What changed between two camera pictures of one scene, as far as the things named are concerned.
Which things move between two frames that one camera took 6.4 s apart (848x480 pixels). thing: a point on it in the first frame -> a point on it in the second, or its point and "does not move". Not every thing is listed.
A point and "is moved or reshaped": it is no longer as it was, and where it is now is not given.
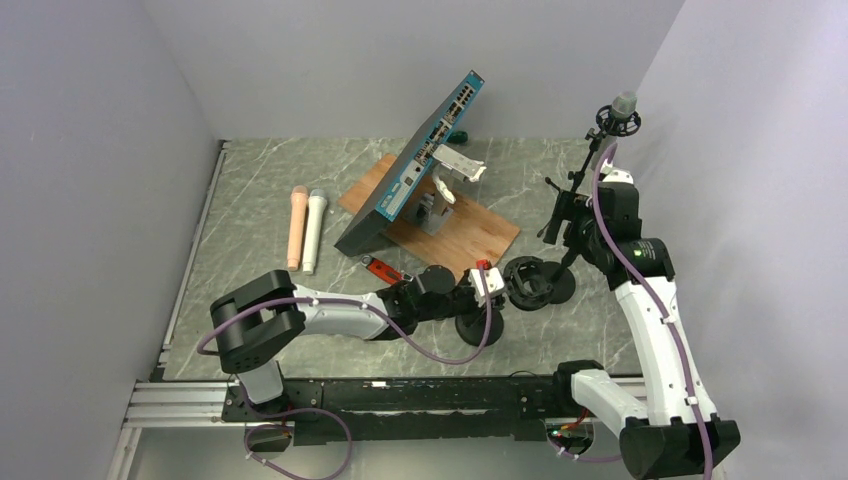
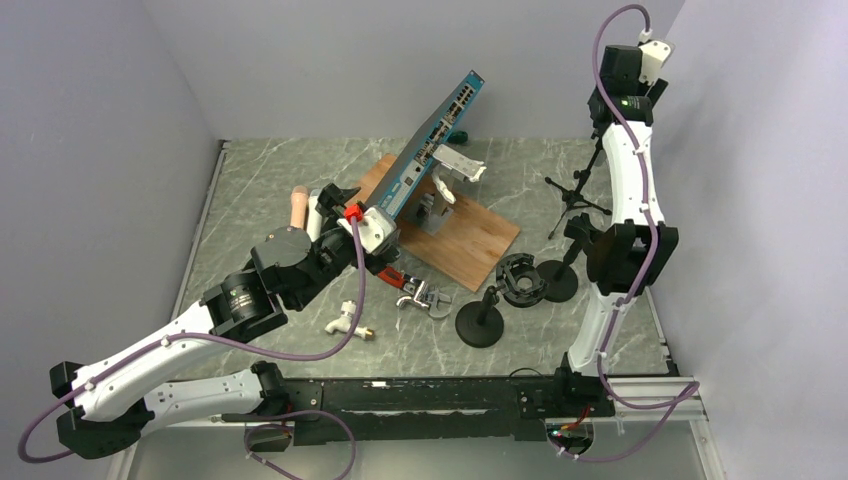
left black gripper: (476, 310) -> (332, 202)
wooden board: (469, 235) does not move
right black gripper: (573, 208) -> (641, 92)
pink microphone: (298, 203) does not move
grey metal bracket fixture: (433, 208) does not move
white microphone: (317, 201) does not move
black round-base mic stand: (528, 284) is moved or reshaped
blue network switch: (384, 206) does not move
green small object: (459, 137) does not move
